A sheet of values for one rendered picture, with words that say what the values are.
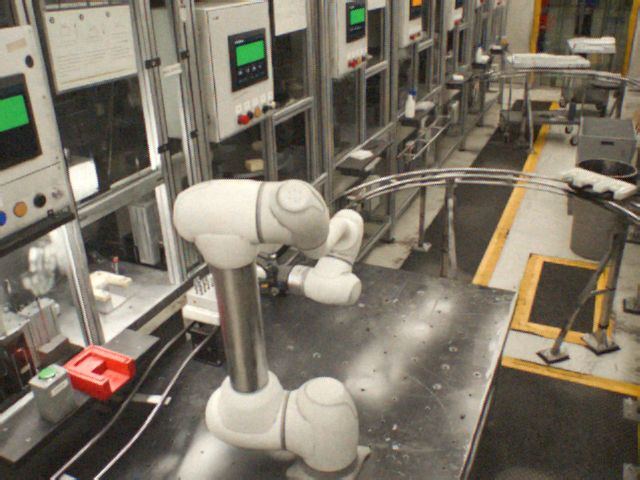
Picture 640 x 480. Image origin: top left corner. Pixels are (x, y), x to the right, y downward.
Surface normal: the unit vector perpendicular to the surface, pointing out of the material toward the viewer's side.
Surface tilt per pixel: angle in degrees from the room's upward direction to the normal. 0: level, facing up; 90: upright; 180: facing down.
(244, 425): 91
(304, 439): 84
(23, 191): 90
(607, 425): 0
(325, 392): 6
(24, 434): 0
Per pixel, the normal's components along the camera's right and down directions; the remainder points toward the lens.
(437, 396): -0.04, -0.90
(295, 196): 0.04, -0.35
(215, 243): -0.18, 0.57
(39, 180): 0.90, 0.15
